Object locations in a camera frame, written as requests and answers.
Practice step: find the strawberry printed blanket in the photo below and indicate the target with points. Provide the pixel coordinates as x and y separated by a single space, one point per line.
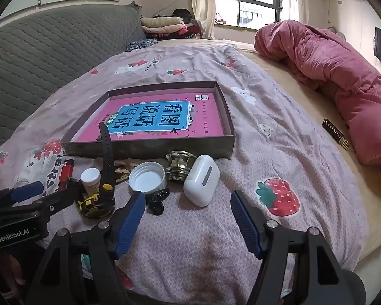
273 152

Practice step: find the shallow cardboard box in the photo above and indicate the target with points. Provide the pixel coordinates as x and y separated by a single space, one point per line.
146 149

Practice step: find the black and yellow wristwatch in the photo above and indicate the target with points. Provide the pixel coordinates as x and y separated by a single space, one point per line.
108 155

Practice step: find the red lighter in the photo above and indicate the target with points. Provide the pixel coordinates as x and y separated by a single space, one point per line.
66 171

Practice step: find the pink quilt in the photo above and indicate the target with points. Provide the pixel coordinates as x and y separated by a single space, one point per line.
336 70

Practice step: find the grey quilted headboard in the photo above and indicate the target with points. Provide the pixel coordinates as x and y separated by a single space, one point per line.
50 54

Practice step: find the black mattress label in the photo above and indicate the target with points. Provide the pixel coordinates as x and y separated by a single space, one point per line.
335 132

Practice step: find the pink book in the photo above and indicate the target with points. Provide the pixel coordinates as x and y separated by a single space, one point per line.
203 114

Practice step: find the white fan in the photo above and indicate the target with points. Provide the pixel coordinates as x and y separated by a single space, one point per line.
338 34

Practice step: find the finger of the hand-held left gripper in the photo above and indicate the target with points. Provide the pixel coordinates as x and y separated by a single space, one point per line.
60 200
28 190

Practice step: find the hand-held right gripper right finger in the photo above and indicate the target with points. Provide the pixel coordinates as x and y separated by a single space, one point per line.
244 225

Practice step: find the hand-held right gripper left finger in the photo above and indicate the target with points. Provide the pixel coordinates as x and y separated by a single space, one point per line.
131 219

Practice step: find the black hair clip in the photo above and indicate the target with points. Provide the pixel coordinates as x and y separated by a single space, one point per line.
155 206

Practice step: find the dark patterned cloth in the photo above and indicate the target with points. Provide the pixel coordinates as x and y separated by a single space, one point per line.
141 44

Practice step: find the brass knob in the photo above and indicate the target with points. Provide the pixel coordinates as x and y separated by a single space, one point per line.
177 165

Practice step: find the white plastic lid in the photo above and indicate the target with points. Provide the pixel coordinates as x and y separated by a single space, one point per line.
146 178

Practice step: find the white earbuds case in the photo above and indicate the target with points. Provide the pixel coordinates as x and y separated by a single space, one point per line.
200 181

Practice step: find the cream curtain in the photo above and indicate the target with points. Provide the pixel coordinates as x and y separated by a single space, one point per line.
203 3
300 0

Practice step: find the small white bottle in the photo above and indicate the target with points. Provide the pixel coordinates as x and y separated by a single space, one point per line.
90 178

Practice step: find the beige bed sheet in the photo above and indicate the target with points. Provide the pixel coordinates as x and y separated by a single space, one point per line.
304 95

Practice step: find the pile of folded clothes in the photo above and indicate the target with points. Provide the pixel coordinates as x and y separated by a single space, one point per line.
162 22

